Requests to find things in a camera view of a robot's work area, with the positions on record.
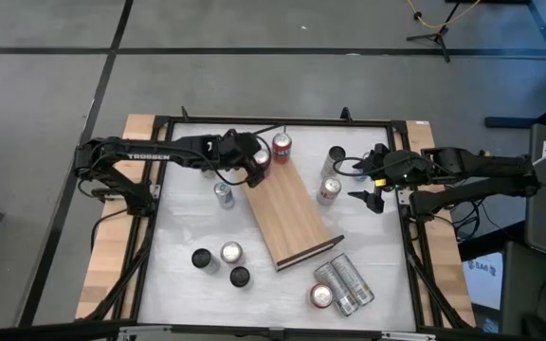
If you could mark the white printed paper sheet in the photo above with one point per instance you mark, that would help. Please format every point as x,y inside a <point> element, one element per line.
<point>484,279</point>

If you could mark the silver slim beverage can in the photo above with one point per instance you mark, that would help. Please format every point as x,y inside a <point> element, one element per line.
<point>337,289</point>
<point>354,280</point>

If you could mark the wooden shelf black metal frame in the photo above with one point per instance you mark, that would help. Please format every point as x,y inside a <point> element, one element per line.
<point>287,213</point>

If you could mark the silver Diet Coke can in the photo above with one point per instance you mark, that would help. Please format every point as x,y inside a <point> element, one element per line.
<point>327,192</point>
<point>231,252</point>

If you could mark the red soda can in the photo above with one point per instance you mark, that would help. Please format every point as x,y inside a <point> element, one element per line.
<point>321,296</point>

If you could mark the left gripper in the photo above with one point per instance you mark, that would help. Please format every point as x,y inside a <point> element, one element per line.
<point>235,149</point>

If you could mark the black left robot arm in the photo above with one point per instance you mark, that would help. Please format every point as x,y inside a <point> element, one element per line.
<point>147,155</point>

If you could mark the blue silver Red Bull can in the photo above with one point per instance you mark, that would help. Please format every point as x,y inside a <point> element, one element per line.
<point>224,196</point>

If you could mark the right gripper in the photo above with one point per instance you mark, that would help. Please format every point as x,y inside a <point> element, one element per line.
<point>398,168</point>

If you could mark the white palm-print Celsius can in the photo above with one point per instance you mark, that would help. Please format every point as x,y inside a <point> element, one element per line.
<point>240,277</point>

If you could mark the orange Fanta soda can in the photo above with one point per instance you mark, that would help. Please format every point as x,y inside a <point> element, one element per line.
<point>263,157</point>
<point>282,144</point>

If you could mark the white black-lidded Celsius can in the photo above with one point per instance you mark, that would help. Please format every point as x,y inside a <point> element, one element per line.
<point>202,258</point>

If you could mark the black tripod stand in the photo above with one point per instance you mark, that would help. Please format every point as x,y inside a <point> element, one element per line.
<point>439,35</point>

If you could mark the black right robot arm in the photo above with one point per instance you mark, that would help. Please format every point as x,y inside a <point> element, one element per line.
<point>491,166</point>

